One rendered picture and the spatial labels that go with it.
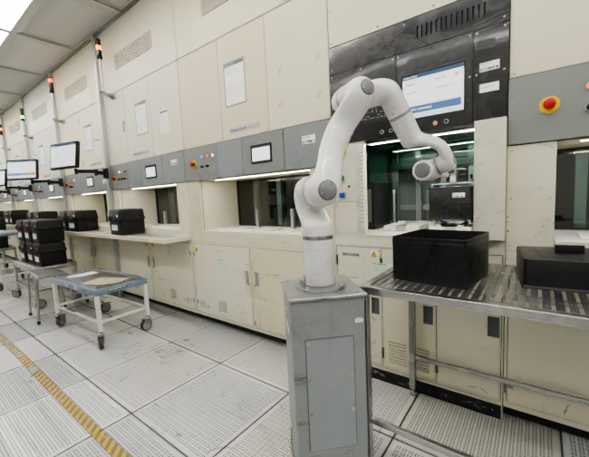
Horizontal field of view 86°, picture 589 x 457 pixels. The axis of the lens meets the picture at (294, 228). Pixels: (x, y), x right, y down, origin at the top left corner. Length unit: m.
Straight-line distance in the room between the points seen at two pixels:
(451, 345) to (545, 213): 0.76
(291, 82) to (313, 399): 1.79
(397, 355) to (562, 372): 0.72
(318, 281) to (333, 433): 0.55
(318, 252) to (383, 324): 0.92
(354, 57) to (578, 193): 1.35
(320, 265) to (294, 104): 1.28
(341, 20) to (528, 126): 1.13
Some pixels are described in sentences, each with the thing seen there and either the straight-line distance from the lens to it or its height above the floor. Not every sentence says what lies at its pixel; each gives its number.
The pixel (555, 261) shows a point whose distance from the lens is 1.34.
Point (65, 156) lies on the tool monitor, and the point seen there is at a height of 1.63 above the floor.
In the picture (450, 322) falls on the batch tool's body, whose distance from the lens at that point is 1.85.
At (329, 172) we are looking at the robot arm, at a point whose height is 1.18.
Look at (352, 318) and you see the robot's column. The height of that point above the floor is 0.67.
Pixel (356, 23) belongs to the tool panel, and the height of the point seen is 2.03.
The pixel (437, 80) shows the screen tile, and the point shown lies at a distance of 1.81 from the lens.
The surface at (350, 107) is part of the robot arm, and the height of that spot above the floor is 1.41.
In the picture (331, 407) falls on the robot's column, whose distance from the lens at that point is 1.31.
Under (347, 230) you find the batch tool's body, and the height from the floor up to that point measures 0.89.
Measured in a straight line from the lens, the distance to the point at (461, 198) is 1.92.
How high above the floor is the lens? 1.11
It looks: 6 degrees down
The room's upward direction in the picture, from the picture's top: 3 degrees counter-clockwise
